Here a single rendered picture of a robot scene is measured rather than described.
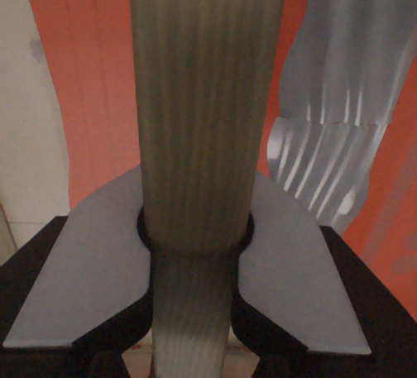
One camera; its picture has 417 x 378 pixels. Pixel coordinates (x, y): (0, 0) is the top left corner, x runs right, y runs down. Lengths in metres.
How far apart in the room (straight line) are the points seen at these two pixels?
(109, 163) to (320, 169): 0.14
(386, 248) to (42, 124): 0.27
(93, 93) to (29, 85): 0.04
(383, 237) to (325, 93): 0.14
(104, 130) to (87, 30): 0.06
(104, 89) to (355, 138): 0.15
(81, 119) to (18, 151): 0.05
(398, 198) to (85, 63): 0.23
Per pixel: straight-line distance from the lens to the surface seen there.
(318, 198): 0.22
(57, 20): 0.19
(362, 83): 0.19
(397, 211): 0.26
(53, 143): 0.21
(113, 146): 0.20
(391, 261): 0.30
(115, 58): 0.18
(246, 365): 0.36
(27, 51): 0.20
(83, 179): 0.22
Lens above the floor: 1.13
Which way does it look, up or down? 59 degrees down
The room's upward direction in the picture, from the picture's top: 178 degrees clockwise
